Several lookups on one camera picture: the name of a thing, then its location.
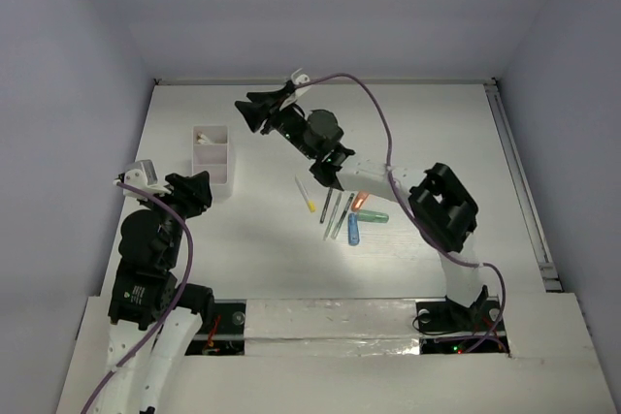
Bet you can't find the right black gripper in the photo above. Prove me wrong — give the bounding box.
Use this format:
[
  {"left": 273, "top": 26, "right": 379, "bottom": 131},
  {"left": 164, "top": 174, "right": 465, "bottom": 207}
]
[{"left": 236, "top": 88, "right": 316, "bottom": 161}]

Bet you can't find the white pen orange cap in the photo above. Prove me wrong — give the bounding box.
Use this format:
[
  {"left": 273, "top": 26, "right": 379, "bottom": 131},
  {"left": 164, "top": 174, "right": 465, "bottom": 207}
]
[{"left": 202, "top": 132, "right": 227, "bottom": 145}]

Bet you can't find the dark grey pen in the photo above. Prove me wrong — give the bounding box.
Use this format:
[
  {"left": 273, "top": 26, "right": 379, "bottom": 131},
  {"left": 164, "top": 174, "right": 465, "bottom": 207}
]
[{"left": 319, "top": 187, "right": 334, "bottom": 224}]

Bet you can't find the white pen yellow tip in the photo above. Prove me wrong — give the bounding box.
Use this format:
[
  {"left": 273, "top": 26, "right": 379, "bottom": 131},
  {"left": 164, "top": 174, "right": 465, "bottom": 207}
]
[{"left": 294, "top": 176, "right": 316, "bottom": 213}]

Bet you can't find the clear silver pen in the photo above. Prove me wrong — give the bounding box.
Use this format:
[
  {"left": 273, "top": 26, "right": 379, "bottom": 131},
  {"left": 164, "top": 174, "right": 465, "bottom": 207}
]
[{"left": 323, "top": 191, "right": 343, "bottom": 240}]

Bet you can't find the green dark pen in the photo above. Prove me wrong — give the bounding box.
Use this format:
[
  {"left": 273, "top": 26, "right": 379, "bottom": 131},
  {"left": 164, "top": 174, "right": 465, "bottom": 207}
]
[{"left": 331, "top": 192, "right": 356, "bottom": 239}]

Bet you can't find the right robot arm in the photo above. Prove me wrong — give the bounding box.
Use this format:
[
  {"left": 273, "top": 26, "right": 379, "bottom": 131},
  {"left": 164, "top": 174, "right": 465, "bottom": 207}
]
[{"left": 235, "top": 81, "right": 489, "bottom": 329}]

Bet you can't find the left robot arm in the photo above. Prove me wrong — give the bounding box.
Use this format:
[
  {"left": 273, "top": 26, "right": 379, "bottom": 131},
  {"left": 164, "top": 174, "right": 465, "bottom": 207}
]
[{"left": 82, "top": 160, "right": 214, "bottom": 413}]

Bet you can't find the translucent pink pen holder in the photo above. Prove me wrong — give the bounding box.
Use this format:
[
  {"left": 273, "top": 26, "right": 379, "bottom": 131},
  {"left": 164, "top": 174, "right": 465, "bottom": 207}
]
[{"left": 192, "top": 125, "right": 236, "bottom": 202}]

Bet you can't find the orange translucent eraser case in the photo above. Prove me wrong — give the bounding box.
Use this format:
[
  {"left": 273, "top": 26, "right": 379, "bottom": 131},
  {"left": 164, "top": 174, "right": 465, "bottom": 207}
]
[{"left": 351, "top": 191, "right": 370, "bottom": 211}]

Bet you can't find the green translucent eraser case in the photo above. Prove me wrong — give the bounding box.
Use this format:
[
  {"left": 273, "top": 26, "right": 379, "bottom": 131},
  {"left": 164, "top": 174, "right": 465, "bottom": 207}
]
[{"left": 357, "top": 209, "right": 389, "bottom": 224}]

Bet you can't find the blue translucent eraser case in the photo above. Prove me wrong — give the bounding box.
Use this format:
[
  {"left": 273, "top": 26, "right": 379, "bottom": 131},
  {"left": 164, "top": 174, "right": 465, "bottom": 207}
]
[{"left": 347, "top": 212, "right": 360, "bottom": 246}]

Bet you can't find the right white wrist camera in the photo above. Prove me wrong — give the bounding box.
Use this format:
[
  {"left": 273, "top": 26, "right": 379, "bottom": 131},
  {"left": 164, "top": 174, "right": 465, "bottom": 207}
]
[{"left": 289, "top": 68, "right": 312, "bottom": 97}]

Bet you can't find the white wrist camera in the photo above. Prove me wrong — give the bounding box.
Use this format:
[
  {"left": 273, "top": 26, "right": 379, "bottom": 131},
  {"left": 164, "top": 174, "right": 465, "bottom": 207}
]
[
  {"left": 114, "top": 159, "right": 171, "bottom": 195},
  {"left": 289, "top": 68, "right": 312, "bottom": 97}
]

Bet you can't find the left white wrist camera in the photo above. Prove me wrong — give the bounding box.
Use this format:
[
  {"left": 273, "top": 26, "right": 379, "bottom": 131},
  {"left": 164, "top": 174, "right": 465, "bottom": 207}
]
[{"left": 114, "top": 159, "right": 171, "bottom": 195}]

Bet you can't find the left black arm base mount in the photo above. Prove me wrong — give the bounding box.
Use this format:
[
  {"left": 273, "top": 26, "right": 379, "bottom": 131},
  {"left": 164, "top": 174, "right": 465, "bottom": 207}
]
[{"left": 185, "top": 301, "right": 246, "bottom": 356}]

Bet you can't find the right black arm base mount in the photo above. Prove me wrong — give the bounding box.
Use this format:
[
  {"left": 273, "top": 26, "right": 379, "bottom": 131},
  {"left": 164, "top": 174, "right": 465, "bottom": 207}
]
[{"left": 412, "top": 300, "right": 509, "bottom": 355}]

